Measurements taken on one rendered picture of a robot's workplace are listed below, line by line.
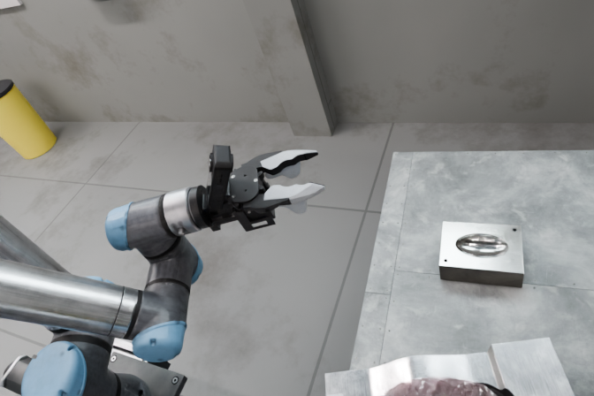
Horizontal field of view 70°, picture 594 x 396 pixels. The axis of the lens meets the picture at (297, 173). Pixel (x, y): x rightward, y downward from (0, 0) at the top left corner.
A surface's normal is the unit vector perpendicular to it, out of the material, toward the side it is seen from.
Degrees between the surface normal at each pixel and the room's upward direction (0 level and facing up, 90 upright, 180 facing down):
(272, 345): 0
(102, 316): 63
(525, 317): 0
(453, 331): 0
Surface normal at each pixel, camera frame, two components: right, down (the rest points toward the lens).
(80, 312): 0.41, 0.04
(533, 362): -0.28, -0.69
